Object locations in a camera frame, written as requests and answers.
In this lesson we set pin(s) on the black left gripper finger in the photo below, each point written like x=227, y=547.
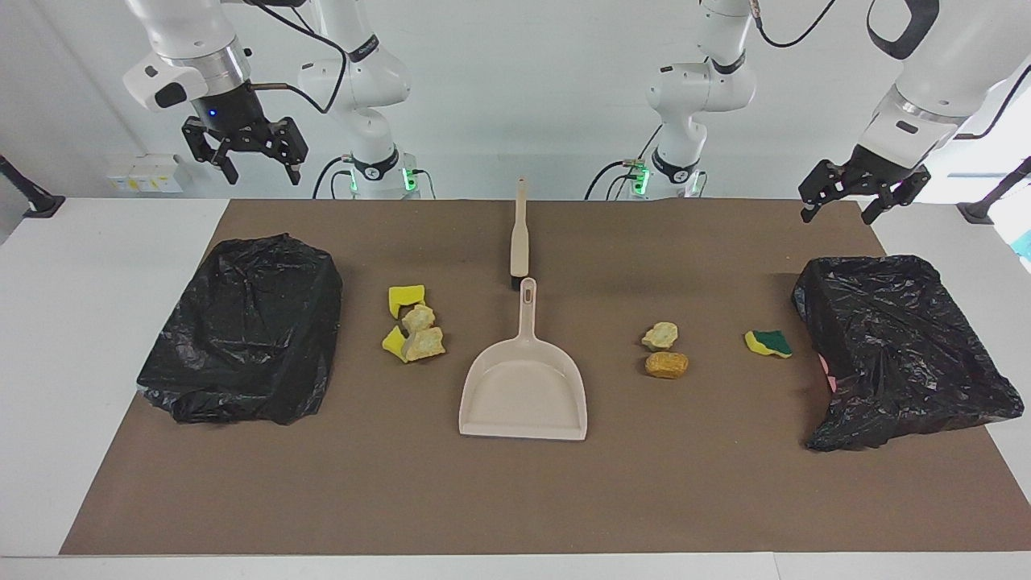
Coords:
x=821, y=181
x=906, y=189

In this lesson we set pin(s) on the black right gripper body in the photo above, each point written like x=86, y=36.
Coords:
x=233, y=113

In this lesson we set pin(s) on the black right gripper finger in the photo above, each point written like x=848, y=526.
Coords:
x=197, y=141
x=291, y=145

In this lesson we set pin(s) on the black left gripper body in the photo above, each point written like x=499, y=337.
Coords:
x=874, y=173

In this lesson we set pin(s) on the yellow green sponge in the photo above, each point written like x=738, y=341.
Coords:
x=769, y=344

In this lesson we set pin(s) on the notched yellow sponge piece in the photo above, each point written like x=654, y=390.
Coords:
x=400, y=298

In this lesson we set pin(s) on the small tan bread piece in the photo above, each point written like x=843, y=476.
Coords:
x=417, y=318

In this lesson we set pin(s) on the pale bread piece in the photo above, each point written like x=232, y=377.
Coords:
x=660, y=336

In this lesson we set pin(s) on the small yellow sponge piece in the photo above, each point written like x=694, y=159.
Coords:
x=393, y=345

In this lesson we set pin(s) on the large tan bread piece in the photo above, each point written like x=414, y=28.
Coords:
x=424, y=345

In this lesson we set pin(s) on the brown bread roll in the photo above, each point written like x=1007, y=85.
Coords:
x=666, y=365

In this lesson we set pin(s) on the beige brush black bristles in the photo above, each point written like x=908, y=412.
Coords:
x=519, y=250

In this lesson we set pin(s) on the beige plastic dustpan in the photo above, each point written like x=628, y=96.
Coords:
x=523, y=395

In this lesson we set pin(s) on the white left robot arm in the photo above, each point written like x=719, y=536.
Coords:
x=950, y=72

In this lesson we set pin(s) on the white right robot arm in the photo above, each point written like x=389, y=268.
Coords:
x=193, y=32

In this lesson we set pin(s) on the black plastic trash bag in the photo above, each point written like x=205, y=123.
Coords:
x=902, y=346
x=242, y=338

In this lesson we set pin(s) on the pink plastic bin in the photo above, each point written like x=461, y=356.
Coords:
x=830, y=374

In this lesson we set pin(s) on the teal object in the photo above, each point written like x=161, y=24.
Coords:
x=1024, y=246

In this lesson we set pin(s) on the brown table mat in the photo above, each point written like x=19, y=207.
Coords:
x=515, y=499

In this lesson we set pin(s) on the white wall socket box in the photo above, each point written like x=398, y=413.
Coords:
x=145, y=173

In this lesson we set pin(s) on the black camera stand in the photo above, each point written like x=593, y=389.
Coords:
x=44, y=205
x=979, y=213

